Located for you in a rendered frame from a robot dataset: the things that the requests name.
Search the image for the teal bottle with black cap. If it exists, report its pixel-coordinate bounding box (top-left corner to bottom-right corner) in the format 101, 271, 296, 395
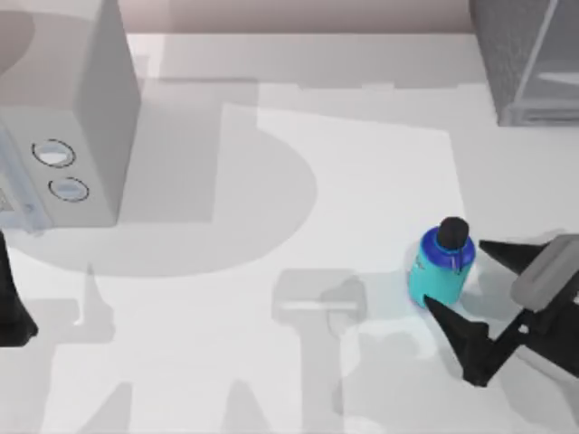
406, 216, 477, 309

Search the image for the grey cabinet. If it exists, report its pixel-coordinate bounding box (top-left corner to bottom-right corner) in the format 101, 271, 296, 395
469, 0, 579, 128

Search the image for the small microwave knob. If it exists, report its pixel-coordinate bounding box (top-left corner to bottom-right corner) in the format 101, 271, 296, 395
47, 176, 90, 203

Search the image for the large microwave knob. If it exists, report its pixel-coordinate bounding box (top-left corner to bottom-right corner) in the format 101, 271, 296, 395
31, 138, 77, 170

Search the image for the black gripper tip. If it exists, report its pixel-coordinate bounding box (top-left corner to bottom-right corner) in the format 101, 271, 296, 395
0, 229, 40, 350

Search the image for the pale microwave oven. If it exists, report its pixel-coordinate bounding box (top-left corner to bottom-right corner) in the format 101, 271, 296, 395
0, 0, 142, 237

